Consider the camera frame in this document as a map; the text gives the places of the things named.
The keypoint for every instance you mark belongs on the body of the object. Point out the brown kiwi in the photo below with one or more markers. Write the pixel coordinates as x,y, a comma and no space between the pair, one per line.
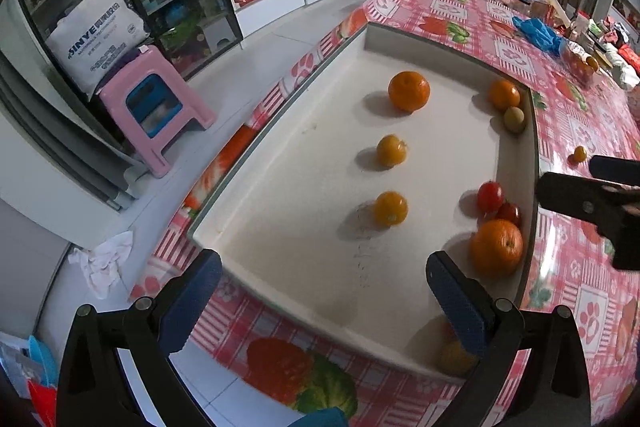
514,119

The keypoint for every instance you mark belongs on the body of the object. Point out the clear glass bowl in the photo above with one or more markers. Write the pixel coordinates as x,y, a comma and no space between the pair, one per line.
572,57

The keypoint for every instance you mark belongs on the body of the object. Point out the person's left hand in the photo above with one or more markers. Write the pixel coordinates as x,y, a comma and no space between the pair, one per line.
320,418

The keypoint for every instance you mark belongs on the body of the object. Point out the white low cabinet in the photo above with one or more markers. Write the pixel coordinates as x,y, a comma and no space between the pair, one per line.
280,4

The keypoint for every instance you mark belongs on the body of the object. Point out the white rectangular tray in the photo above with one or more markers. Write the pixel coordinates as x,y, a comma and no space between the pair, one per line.
310,187

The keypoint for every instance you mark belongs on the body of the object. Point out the yellow cherry tomato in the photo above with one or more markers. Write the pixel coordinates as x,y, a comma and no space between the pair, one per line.
580,153
390,208
391,150
455,357

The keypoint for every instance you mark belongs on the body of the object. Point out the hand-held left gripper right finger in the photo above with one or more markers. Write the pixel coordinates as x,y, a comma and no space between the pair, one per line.
457,307

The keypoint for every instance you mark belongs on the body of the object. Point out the pink plastic stool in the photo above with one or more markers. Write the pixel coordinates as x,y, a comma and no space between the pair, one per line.
150,107

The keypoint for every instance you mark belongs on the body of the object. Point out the crumpled white cloth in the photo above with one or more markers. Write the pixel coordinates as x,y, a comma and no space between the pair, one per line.
102,262

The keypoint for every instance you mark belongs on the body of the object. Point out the small orange carton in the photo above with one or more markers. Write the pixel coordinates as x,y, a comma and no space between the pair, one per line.
542,11

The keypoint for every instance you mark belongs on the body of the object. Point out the white printed sack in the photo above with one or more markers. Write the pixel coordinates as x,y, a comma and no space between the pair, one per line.
95,37

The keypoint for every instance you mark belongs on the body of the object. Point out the heap of small tomatoes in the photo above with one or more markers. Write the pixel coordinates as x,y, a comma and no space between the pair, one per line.
579,69

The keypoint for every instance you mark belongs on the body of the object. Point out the red checkered fruit print tablecloth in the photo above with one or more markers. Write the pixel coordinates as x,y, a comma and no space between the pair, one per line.
570,117

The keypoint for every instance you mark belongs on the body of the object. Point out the blue plastic bag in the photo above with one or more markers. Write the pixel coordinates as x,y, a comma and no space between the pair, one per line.
537,34

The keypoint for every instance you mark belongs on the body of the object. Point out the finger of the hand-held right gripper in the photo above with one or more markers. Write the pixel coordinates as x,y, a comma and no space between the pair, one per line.
617,171
575,199

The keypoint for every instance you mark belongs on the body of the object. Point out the light blue plastic sheet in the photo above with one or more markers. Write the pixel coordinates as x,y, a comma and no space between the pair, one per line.
40,357

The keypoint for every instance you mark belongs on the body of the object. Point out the large orange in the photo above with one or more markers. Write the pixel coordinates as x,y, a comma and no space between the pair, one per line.
496,247

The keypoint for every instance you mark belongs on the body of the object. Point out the small orange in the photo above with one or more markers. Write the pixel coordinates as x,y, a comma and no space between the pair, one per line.
592,63

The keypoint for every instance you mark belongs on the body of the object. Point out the red plastic bag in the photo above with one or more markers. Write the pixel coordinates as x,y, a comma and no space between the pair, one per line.
44,404

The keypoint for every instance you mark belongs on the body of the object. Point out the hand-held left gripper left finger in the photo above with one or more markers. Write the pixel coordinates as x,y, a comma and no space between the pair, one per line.
192,302

